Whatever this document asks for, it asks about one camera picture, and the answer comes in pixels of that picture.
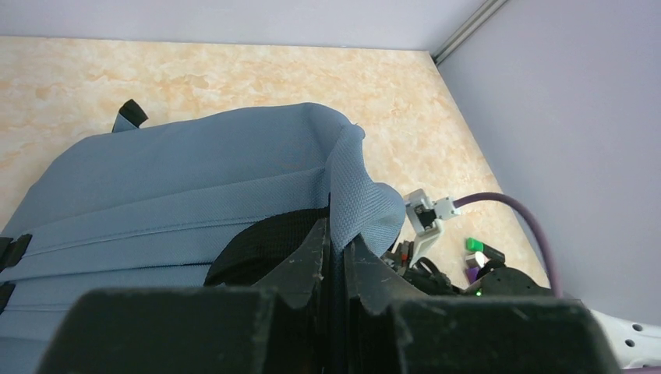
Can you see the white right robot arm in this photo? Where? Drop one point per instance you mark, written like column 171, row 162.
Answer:
column 636, row 345

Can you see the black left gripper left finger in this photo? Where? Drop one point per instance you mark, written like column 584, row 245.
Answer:
column 277, row 325

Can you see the purple cap black marker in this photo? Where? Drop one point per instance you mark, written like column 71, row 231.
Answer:
column 473, row 274

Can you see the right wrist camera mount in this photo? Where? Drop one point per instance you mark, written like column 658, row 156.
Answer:
column 427, row 220

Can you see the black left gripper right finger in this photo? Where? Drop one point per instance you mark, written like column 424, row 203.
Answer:
column 392, row 327

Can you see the blue student backpack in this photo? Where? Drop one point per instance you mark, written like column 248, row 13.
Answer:
column 154, row 207

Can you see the green cap black marker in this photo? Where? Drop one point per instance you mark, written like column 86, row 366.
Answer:
column 474, row 245

